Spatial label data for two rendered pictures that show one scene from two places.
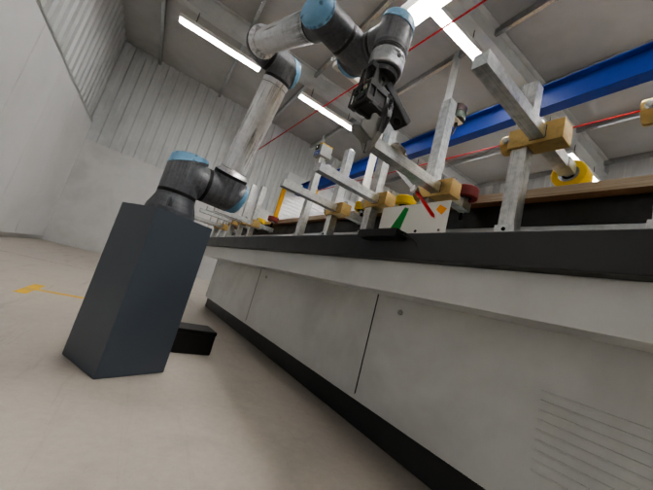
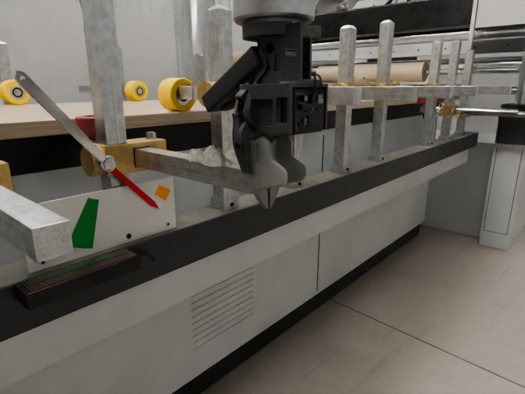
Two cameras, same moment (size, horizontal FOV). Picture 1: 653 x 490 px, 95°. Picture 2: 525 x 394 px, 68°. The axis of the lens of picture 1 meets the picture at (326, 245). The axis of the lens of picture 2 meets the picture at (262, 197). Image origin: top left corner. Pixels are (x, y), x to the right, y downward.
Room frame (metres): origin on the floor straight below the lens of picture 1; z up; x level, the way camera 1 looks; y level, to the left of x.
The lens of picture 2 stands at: (0.81, 0.43, 0.96)
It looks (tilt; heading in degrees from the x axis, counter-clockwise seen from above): 16 degrees down; 255
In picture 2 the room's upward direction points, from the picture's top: straight up
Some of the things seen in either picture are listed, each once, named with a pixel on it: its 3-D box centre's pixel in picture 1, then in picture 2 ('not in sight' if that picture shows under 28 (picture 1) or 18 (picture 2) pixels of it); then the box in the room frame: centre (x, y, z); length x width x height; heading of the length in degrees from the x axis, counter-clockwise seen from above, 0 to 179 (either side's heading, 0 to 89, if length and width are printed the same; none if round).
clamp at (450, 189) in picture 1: (435, 192); (124, 155); (0.86, -0.28, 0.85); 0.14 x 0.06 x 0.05; 33
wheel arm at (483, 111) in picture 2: not in sight; (466, 111); (-0.66, -1.18, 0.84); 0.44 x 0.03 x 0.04; 123
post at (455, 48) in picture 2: not in sight; (450, 93); (-0.59, -1.22, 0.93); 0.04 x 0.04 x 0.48; 33
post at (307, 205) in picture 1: (309, 196); not in sight; (1.52, 0.15, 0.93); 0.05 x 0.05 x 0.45; 33
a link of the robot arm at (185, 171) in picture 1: (187, 175); not in sight; (1.23, 0.65, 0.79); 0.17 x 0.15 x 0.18; 130
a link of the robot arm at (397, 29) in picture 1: (393, 39); not in sight; (0.68, -0.02, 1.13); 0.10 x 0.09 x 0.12; 40
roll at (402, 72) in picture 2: not in sight; (395, 72); (-0.79, -2.01, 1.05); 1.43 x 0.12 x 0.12; 123
